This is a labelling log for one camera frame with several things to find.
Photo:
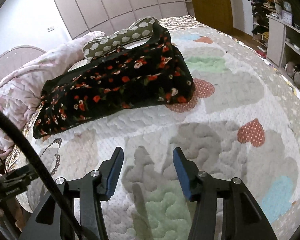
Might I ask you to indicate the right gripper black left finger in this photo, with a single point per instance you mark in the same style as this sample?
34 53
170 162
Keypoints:
48 221

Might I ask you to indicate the black floral garment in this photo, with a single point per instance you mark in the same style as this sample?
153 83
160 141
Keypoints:
150 74

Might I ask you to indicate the pink white duvet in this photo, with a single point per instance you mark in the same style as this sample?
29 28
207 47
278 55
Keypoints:
20 91

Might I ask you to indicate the patchwork quilted bedspread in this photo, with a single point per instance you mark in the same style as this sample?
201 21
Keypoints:
243 122

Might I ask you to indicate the white shelf unit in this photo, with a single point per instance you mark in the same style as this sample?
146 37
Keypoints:
283 43

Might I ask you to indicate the white wardrobe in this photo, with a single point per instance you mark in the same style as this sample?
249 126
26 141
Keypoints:
109 16

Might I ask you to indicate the olive white-dotted pillow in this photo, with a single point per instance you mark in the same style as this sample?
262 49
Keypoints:
139 30

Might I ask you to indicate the cluttered dark rack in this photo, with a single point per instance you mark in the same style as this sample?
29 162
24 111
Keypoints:
261 9

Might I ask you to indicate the brown wooden door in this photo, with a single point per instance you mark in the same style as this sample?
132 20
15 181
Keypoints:
214 13

